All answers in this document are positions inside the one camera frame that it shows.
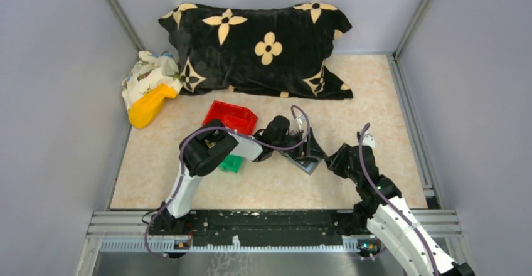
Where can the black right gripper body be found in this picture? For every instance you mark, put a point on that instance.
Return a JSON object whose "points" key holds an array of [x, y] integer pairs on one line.
{"points": [[341, 165]]}

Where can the red plastic bin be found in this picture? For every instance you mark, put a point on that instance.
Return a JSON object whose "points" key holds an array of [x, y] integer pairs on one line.
{"points": [[234, 117]]}

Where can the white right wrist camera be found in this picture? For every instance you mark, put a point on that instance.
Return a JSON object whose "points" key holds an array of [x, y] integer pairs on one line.
{"points": [[368, 140]]}

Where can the black floral pillow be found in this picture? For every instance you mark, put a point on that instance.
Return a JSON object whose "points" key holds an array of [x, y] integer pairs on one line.
{"points": [[268, 52]]}

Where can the yellow and white cloth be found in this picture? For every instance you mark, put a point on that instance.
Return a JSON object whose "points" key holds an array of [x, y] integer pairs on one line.
{"points": [[152, 80]]}

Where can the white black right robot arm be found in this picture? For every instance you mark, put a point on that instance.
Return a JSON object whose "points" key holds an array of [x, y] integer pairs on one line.
{"points": [[383, 212]]}

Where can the green plastic bin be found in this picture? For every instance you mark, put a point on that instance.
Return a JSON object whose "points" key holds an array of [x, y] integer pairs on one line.
{"points": [[231, 163]]}

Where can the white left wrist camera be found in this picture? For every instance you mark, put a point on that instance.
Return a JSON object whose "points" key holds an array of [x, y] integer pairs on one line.
{"points": [[298, 125]]}

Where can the aluminium frame rail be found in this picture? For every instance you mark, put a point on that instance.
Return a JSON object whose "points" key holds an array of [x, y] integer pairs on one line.
{"points": [[124, 231]]}

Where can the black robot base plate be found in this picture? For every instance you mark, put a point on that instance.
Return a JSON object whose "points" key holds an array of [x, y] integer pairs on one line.
{"points": [[259, 228]]}

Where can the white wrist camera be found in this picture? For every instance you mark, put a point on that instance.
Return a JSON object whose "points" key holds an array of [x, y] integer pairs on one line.
{"points": [[298, 125], [368, 140]]}

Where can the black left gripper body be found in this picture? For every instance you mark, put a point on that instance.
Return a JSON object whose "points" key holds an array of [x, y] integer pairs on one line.
{"points": [[289, 140]]}

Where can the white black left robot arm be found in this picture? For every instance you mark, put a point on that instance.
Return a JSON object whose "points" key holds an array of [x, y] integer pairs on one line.
{"points": [[204, 150]]}

